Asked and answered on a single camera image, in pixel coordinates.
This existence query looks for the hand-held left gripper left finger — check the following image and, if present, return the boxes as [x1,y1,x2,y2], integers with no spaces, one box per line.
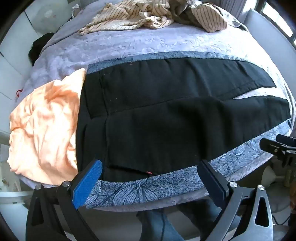
[26,159,103,241]

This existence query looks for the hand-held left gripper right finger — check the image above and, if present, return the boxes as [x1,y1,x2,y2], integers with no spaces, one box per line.
[197,159,274,241]

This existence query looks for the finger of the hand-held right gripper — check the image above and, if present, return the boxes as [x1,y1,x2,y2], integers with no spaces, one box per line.
[259,138,288,155]

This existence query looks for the black pants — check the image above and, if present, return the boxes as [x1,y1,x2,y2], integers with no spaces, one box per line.
[75,57,291,182]

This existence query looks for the white floor fan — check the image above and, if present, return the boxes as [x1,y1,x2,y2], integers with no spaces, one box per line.
[262,160,292,224]

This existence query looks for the person's legs in jeans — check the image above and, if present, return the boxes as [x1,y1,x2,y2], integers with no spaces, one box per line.
[136,199,241,241]

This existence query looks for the peach orange cloth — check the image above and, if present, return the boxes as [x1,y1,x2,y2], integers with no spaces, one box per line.
[6,68,86,186]

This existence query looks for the grey headboard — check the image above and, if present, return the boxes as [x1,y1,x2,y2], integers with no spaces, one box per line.
[243,8,296,130]

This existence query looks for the window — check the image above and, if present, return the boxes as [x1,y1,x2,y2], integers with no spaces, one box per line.
[254,0,296,39]

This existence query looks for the grey curtain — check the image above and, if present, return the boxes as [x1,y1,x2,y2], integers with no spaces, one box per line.
[218,0,249,22]

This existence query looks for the white wardrobe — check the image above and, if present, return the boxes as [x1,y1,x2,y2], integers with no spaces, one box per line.
[0,9,57,139]

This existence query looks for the dark olive cloth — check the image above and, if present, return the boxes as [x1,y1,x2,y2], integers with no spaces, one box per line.
[170,0,204,25]

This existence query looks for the beige striped cloth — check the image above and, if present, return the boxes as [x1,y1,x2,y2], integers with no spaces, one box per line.
[79,0,228,36]

